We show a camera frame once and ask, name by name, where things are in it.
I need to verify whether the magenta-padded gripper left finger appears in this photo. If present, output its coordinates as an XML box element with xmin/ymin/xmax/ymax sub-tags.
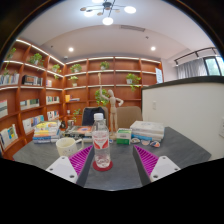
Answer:
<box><xmin>45</xmin><ymin>144</ymin><xmax>95</xmax><ymax>188</ymax></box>

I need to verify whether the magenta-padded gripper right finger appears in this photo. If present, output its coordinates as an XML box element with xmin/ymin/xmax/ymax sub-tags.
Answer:
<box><xmin>132</xmin><ymin>144</ymin><xmax>181</xmax><ymax>187</ymax></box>

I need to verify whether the clear plastic water bottle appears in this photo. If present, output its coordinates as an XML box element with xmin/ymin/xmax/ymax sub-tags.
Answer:
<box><xmin>91</xmin><ymin>112</ymin><xmax>112</xmax><ymax>169</ymax></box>

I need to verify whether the cream ceramic mug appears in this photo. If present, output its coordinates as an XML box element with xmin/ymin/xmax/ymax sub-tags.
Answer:
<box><xmin>55</xmin><ymin>136</ymin><xmax>84</xmax><ymax>158</ymax></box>

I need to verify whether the flat round red coaster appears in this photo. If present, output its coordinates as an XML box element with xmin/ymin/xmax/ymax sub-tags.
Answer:
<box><xmin>92</xmin><ymin>160</ymin><xmax>114</xmax><ymax>172</ymax></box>

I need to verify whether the flat dark book pile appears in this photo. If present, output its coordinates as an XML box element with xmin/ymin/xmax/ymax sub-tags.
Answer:
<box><xmin>64</xmin><ymin>124</ymin><xmax>94</xmax><ymax>138</ymax></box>

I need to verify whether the green and white box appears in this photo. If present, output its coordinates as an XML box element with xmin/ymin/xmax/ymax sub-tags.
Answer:
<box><xmin>115</xmin><ymin>127</ymin><xmax>133</xmax><ymax>146</ymax></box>

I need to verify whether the stack of colourful books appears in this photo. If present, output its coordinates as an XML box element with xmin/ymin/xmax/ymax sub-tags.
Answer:
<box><xmin>32</xmin><ymin>120</ymin><xmax>62</xmax><ymax>145</ymax></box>

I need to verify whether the dark office chair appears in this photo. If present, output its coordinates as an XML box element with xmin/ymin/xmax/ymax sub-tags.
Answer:
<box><xmin>81</xmin><ymin>106</ymin><xmax>107</xmax><ymax>127</ymax></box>

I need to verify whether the beige upholstered chair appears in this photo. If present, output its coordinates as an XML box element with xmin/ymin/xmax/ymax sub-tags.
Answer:
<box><xmin>115</xmin><ymin>105</ymin><xmax>144</xmax><ymax>129</ymax></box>

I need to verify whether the wooden artist mannequin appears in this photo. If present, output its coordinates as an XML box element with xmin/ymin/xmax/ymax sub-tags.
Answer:
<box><xmin>97</xmin><ymin>72</ymin><xmax>125</xmax><ymax>134</ymax></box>

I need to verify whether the white paper sign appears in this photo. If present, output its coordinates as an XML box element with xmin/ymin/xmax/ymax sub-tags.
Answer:
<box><xmin>154</xmin><ymin>67</ymin><xmax>164</xmax><ymax>84</ymax></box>

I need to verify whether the grey window curtain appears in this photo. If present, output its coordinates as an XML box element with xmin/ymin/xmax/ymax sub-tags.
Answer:
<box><xmin>175</xmin><ymin>58</ymin><xmax>209</xmax><ymax>80</ymax></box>

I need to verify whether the dark framed window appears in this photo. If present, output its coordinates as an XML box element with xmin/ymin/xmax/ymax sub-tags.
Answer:
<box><xmin>203</xmin><ymin>55</ymin><xmax>224</xmax><ymax>77</ymax></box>

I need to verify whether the ceiling air vent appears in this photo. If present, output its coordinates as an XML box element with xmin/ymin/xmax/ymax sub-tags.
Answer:
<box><xmin>119</xmin><ymin>24</ymin><xmax>146</xmax><ymax>33</ymax></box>

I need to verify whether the branched ceiling lamp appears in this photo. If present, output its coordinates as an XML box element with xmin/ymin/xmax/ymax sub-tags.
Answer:
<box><xmin>79</xmin><ymin>0</ymin><xmax>137</xmax><ymax>26</ymax></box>

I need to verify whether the wooden wall shelf unit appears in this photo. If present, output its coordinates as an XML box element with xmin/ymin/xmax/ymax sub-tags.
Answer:
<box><xmin>0</xmin><ymin>38</ymin><xmax>164</xmax><ymax>159</ymax></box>

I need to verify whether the black ceiling track rail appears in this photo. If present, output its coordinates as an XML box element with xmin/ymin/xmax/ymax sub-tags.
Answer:
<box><xmin>173</xmin><ymin>46</ymin><xmax>219</xmax><ymax>66</ymax></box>

